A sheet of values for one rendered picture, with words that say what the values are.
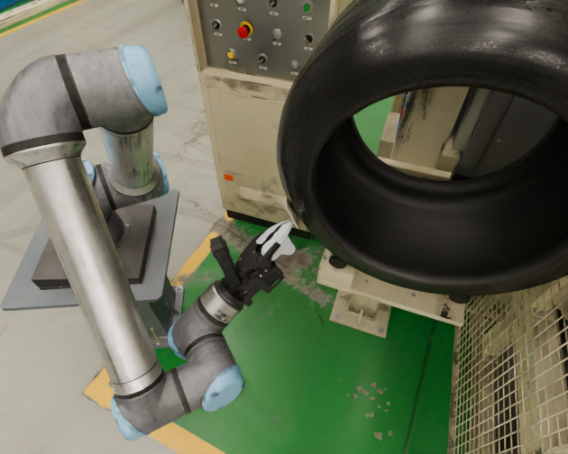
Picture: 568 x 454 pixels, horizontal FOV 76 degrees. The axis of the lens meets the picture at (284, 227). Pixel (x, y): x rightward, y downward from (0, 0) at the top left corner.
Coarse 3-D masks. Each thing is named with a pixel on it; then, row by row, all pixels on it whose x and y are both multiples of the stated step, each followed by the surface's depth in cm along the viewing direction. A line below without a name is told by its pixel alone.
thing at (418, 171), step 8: (384, 160) 104; (392, 160) 104; (400, 168) 103; (408, 168) 102; (416, 168) 102; (424, 168) 102; (432, 168) 102; (416, 176) 103; (424, 176) 102; (432, 176) 101; (440, 176) 100; (448, 176) 100
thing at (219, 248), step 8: (216, 240) 73; (224, 240) 74; (216, 248) 71; (224, 248) 71; (216, 256) 71; (224, 256) 72; (224, 264) 73; (232, 264) 74; (224, 272) 74; (232, 272) 75; (232, 280) 76; (240, 280) 77
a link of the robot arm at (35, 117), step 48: (48, 96) 53; (0, 144) 53; (48, 144) 53; (48, 192) 55; (96, 240) 59; (96, 288) 59; (96, 336) 62; (144, 336) 66; (144, 384) 64; (144, 432) 66
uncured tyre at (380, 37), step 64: (384, 0) 48; (448, 0) 42; (512, 0) 40; (320, 64) 52; (384, 64) 46; (448, 64) 43; (512, 64) 41; (320, 128) 56; (320, 192) 86; (384, 192) 97; (448, 192) 91; (512, 192) 84; (384, 256) 87; (448, 256) 85; (512, 256) 76
